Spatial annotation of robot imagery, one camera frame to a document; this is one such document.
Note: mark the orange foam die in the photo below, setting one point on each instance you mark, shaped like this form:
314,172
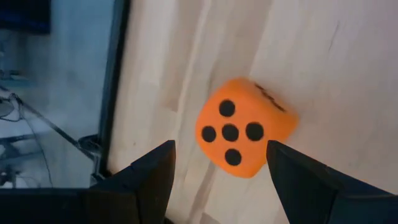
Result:
245,99

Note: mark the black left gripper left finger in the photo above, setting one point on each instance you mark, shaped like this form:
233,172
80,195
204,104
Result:
155,174

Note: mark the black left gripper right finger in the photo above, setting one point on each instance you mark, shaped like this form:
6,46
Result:
298,186

